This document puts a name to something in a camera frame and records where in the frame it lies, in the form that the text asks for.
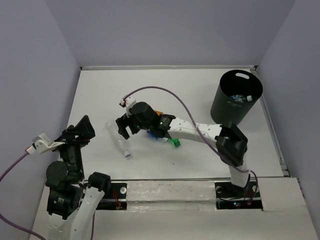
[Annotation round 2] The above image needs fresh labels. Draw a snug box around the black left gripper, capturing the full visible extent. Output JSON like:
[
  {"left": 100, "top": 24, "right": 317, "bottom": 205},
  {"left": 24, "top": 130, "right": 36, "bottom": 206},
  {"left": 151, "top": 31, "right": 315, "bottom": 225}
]
[{"left": 51, "top": 113, "right": 97, "bottom": 179}]

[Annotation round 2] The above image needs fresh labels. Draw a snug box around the clear bottle blue white cap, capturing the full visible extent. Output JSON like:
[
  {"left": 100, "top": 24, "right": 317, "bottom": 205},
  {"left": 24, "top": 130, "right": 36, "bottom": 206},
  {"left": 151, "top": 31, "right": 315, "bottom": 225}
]
[{"left": 105, "top": 120, "right": 132, "bottom": 159}]

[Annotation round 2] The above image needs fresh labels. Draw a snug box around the clear bottle white green label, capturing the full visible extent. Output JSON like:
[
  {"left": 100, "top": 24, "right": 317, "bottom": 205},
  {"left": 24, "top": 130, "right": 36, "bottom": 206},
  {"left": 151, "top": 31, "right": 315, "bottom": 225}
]
[{"left": 229, "top": 94, "right": 254, "bottom": 103}]

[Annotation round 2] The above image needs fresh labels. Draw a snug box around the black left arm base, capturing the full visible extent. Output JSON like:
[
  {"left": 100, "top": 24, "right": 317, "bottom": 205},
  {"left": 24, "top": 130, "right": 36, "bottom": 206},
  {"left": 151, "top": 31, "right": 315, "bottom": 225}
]
[{"left": 96, "top": 181, "right": 128, "bottom": 211}]

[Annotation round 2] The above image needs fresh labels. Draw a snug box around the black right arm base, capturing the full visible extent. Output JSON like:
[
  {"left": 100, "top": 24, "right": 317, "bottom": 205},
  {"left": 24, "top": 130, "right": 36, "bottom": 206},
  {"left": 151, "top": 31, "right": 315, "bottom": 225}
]
[{"left": 215, "top": 181, "right": 263, "bottom": 210}]

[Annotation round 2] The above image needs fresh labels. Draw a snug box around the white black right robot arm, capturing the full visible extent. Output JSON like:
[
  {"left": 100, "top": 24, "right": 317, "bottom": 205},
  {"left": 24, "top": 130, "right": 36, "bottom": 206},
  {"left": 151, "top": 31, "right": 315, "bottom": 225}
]
[{"left": 115, "top": 99, "right": 250, "bottom": 196}]

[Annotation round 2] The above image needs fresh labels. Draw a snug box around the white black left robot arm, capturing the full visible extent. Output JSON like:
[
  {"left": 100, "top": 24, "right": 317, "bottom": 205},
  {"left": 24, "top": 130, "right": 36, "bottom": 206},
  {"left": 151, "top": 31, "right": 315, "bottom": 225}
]
[{"left": 45, "top": 115, "right": 111, "bottom": 240}]

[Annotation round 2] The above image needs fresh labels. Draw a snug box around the black round bin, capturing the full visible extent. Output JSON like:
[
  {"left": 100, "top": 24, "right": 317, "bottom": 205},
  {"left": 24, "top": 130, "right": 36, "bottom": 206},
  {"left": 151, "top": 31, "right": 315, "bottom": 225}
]
[{"left": 210, "top": 69, "right": 263, "bottom": 125}]

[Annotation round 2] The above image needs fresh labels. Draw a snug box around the orange plastic bottle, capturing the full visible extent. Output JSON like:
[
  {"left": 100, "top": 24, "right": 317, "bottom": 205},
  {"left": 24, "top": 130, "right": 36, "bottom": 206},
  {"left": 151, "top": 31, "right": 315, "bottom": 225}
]
[{"left": 154, "top": 110, "right": 164, "bottom": 116}]

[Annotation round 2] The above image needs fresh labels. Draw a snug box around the clear bottle blue label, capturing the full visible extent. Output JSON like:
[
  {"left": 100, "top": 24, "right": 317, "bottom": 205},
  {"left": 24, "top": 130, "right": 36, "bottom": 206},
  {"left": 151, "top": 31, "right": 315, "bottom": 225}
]
[{"left": 146, "top": 130, "right": 168, "bottom": 143}]

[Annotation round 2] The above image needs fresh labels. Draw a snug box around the green plastic bottle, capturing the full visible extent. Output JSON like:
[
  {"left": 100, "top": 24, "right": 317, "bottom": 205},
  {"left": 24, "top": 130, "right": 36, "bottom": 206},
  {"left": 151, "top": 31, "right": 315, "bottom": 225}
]
[{"left": 166, "top": 138, "right": 181, "bottom": 148}]

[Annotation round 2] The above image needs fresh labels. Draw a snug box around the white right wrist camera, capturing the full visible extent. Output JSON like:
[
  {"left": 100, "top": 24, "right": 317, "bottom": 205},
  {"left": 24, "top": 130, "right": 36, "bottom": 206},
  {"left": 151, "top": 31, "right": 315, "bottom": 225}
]
[{"left": 119, "top": 96, "right": 137, "bottom": 117}]

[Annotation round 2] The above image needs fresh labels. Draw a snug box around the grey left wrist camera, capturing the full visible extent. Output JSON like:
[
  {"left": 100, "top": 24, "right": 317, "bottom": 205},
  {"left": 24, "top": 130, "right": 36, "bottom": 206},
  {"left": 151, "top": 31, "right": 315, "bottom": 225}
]
[{"left": 25, "top": 132, "right": 65, "bottom": 155}]

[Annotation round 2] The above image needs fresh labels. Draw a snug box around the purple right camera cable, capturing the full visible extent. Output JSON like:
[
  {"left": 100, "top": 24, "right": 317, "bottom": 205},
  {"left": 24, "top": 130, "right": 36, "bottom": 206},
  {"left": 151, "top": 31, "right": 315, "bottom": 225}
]
[{"left": 123, "top": 86, "right": 258, "bottom": 201}]

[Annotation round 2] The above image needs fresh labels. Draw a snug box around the purple camera cable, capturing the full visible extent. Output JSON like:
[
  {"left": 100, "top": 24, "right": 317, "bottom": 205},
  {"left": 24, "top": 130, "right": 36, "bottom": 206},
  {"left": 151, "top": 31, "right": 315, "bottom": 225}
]
[
  {"left": 0, "top": 152, "right": 96, "bottom": 240},
  {"left": 123, "top": 86, "right": 258, "bottom": 201}
]

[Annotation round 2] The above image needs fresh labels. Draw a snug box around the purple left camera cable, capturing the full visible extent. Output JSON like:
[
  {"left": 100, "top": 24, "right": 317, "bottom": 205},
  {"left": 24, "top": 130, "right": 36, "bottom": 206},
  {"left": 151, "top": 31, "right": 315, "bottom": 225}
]
[{"left": 0, "top": 152, "right": 96, "bottom": 240}]

